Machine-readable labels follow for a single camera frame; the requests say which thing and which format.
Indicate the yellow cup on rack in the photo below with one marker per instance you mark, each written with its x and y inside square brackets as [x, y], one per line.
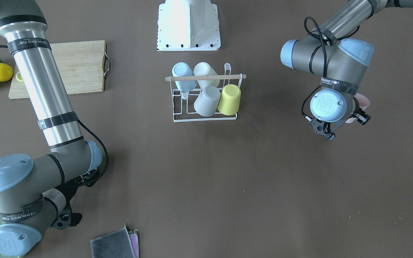
[230, 100]

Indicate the white wire cup rack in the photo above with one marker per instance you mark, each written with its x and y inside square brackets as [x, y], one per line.
[185, 90]

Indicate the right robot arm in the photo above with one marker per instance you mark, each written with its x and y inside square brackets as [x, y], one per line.
[69, 20]

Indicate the grey folded cloth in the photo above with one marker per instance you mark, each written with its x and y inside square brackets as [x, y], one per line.
[123, 243]

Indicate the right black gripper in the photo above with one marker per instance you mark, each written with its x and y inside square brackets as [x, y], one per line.
[69, 194]

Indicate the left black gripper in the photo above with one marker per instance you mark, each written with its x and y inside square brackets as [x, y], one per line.
[362, 117]

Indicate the pink plastic cup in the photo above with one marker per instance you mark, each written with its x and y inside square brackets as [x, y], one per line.
[362, 104]

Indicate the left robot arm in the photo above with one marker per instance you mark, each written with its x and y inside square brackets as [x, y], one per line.
[329, 50]

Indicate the lemon slices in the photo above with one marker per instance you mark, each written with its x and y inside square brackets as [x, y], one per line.
[19, 77]

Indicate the white cup on rack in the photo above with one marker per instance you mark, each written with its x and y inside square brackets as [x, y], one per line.
[205, 69]

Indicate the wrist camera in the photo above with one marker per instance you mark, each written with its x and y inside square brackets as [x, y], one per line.
[362, 117]

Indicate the grey cup on rack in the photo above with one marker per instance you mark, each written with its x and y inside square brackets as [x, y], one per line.
[207, 102]

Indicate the wooden cutting board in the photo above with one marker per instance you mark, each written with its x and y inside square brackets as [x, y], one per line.
[81, 65]

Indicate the white camera stand base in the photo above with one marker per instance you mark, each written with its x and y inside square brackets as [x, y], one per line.
[188, 25]

